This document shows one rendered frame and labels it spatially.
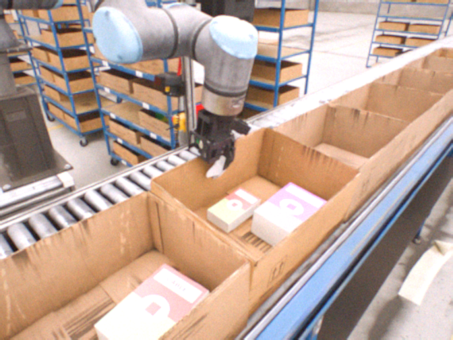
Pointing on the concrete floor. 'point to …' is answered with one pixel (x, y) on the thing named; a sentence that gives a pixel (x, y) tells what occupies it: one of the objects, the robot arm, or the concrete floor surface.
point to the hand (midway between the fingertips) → (214, 173)
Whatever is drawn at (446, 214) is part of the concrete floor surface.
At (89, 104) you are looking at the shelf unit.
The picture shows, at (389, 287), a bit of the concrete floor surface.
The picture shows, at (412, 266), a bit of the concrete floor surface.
